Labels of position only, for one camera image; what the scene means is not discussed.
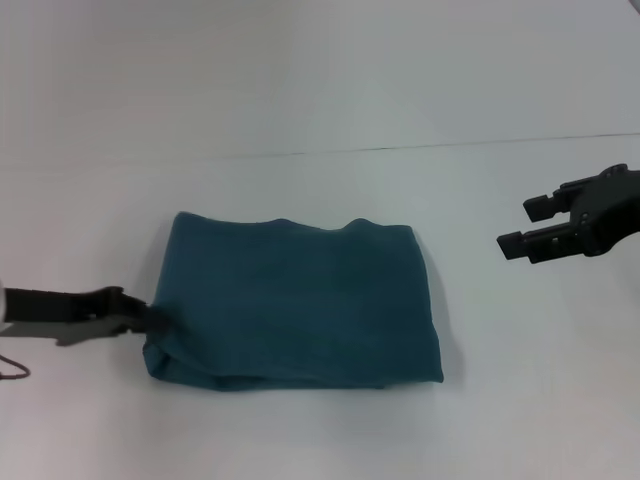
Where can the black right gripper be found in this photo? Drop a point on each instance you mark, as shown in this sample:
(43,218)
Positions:
(607,212)

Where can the blue shirt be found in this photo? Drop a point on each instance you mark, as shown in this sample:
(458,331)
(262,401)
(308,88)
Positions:
(295,305)

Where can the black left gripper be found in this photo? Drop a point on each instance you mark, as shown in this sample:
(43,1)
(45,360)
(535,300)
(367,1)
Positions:
(65,312)

